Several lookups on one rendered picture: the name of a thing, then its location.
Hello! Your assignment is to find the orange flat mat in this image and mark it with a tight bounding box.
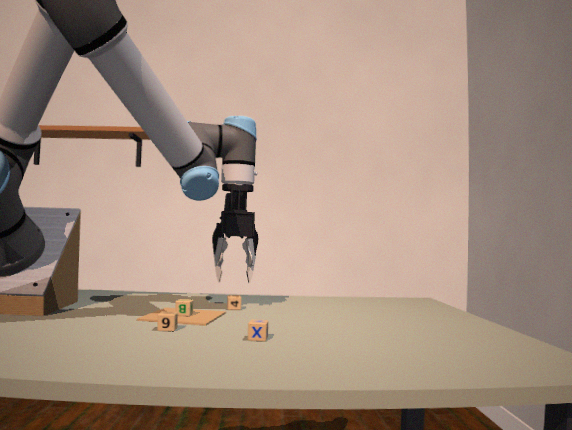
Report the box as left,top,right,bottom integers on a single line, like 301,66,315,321
137,308,226,326

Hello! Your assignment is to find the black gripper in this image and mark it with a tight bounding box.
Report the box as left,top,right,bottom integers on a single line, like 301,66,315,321
212,184,258,283

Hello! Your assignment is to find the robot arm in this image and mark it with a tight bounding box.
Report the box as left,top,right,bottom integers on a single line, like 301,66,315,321
0,0,258,277

